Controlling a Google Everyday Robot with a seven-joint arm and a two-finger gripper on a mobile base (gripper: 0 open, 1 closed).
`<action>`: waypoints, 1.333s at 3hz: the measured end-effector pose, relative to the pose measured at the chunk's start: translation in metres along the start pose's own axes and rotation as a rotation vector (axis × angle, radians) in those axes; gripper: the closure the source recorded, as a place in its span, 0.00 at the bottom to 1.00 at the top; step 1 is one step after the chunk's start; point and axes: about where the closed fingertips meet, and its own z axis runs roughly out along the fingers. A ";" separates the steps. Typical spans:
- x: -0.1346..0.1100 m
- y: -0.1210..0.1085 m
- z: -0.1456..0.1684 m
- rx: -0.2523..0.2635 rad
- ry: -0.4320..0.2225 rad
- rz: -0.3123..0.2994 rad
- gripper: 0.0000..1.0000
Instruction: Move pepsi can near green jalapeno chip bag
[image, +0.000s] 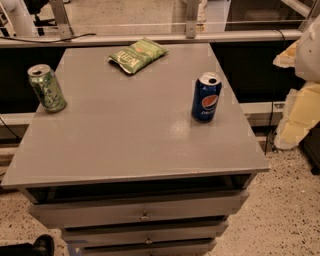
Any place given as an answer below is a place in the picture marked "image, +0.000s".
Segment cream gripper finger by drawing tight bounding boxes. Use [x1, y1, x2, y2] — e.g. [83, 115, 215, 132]
[274, 82, 320, 150]
[273, 41, 298, 68]

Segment blue pepsi can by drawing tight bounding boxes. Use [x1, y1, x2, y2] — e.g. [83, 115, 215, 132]
[191, 72, 222, 122]

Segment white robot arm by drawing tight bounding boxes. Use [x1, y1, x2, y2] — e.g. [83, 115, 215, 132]
[273, 21, 320, 150]

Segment green jalapeno chip bag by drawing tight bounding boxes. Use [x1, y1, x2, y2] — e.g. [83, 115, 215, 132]
[108, 38, 169, 75]

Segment green soda can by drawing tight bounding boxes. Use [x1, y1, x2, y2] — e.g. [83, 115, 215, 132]
[27, 64, 67, 113]

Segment top drawer with knob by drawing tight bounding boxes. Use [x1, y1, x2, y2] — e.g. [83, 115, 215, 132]
[29, 190, 249, 229]

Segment drawer with knob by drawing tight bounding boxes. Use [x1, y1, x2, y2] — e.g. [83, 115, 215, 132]
[62, 221, 228, 248]
[29, 190, 249, 229]

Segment middle drawer with knob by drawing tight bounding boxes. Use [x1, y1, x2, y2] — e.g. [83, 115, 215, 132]
[62, 221, 228, 248]

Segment bottom drawer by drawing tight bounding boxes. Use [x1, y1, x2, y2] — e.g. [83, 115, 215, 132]
[82, 239, 216, 256]

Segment grey drawer cabinet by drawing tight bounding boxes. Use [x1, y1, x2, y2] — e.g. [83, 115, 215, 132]
[0, 43, 270, 256]

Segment white pipe top left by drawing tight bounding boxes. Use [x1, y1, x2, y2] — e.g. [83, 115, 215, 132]
[0, 0, 38, 37]

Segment black object bottom left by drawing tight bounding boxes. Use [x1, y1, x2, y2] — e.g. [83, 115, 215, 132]
[0, 234, 54, 256]

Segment metal post bracket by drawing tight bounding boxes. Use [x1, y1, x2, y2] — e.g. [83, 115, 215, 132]
[186, 0, 199, 39]

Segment black cable on rail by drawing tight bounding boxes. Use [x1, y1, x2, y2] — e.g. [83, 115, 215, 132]
[0, 32, 98, 44]

